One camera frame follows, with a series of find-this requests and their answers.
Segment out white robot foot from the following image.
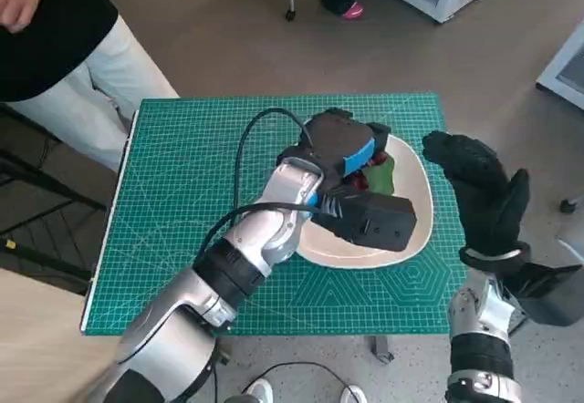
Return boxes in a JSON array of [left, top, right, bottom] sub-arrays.
[[245, 378, 275, 403], [339, 385, 366, 403]]

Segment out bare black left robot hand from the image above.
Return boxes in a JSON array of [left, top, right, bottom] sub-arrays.
[[298, 107, 392, 180]]

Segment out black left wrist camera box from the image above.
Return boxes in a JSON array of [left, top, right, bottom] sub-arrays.
[[317, 191, 419, 253]]

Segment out white left robot foot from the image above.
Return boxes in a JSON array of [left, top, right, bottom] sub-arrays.
[[245, 378, 275, 403]]

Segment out white right robot foot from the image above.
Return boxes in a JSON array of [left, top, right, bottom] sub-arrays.
[[339, 385, 366, 403]]

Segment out white square plate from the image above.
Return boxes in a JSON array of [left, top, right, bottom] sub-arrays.
[[291, 136, 434, 270]]

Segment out beige wooden board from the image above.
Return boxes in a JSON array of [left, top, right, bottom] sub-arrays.
[[0, 268, 120, 403]]

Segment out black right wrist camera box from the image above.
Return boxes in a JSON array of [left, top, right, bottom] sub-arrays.
[[506, 261, 584, 327]]

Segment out red toy grapes with leaf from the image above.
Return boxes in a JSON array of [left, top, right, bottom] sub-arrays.
[[349, 150, 397, 197]]

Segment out green cutting mat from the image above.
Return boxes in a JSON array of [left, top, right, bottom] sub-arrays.
[[80, 92, 460, 336]]

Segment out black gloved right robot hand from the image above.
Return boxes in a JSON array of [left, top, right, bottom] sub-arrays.
[[421, 130, 531, 263]]

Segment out grey table leg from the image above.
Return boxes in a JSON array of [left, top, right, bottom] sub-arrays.
[[368, 335, 394, 367], [214, 336, 232, 367]]

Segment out black metal rack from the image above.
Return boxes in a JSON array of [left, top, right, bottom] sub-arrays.
[[0, 104, 120, 285]]

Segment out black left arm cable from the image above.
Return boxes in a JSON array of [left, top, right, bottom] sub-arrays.
[[200, 108, 329, 258]]

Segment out black floor cable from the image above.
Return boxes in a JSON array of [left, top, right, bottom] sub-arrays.
[[241, 361, 361, 403]]

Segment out white vented appliance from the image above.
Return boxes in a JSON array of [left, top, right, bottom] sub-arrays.
[[534, 33, 584, 103]]

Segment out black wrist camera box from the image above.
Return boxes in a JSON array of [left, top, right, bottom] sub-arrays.
[[506, 261, 584, 327], [317, 191, 419, 253]]

